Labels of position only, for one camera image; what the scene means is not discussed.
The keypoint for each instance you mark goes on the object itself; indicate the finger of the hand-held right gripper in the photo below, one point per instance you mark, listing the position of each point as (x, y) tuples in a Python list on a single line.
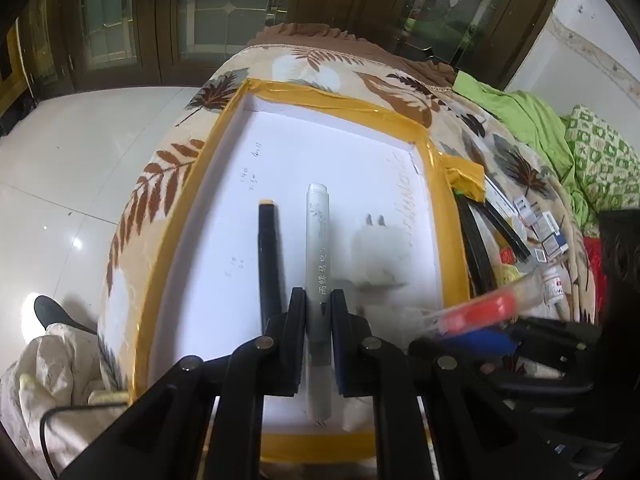
[(550, 377), (475, 345)]

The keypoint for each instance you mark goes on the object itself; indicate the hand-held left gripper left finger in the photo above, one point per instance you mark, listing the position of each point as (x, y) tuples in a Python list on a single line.
[(295, 340)]

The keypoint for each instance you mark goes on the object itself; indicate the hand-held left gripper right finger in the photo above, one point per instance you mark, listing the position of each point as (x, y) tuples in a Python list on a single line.
[(340, 355)]

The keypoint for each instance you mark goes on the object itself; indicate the black marker yellow caps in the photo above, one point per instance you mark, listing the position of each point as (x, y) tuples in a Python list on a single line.
[(270, 260)]

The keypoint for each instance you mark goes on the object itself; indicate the silver marker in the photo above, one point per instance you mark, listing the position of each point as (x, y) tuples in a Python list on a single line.
[(317, 240)]

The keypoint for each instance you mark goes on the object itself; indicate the white tray box yellow tape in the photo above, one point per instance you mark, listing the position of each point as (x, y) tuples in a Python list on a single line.
[(225, 210)]

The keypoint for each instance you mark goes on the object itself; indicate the red cloth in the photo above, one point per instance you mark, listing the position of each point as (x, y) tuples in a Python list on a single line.
[(592, 260)]

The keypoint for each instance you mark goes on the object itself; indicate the long black strip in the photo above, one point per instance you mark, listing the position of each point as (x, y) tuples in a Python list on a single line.
[(475, 250)]

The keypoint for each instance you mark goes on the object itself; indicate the white charger plug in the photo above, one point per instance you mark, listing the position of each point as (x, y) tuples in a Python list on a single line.
[(377, 260)]

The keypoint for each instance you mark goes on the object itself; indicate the long black box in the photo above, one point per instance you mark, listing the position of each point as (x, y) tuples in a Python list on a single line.
[(507, 232)]

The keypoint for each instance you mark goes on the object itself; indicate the green patterned pillow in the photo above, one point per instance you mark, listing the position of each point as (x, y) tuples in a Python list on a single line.
[(605, 160)]

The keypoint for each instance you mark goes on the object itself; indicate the crumpled yellow tape packet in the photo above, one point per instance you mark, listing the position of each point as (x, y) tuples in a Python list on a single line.
[(465, 180)]

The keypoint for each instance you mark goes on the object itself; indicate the green cloth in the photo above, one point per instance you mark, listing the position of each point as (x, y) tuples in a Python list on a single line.
[(530, 115)]

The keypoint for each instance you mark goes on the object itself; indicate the leaf printed blanket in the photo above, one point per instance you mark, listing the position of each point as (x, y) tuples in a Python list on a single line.
[(165, 170)]

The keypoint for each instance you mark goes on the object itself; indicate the black shoe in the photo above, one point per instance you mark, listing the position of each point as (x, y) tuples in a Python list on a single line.
[(55, 312)]

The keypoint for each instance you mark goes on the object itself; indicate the wooden glass cabinet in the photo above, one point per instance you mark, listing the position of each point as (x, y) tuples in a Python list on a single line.
[(225, 10)]

